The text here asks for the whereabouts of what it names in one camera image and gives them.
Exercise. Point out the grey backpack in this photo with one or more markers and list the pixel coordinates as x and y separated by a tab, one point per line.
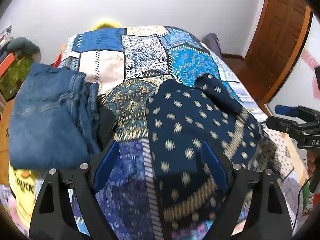
212	42

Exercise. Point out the black folded garment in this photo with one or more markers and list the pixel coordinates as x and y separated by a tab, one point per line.
106	123

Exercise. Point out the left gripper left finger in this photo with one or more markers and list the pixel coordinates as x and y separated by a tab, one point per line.
103	164

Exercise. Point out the navy patterned garment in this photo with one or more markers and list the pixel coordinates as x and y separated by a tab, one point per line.
179	119

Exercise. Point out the blue patchwork bedspread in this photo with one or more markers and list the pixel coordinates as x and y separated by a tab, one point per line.
129	64

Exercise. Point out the brown wooden door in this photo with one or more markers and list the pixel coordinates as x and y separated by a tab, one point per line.
277	43

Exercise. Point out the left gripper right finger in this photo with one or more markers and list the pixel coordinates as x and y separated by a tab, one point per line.
218	163

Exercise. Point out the person's right hand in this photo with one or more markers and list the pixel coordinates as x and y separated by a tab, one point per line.
311	158

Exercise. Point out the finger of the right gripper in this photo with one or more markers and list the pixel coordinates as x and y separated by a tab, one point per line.
286	110

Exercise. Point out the folded blue jeans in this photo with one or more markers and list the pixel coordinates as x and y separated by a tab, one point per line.
53	122

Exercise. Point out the green storage box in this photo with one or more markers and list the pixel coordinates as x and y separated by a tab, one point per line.
14	76

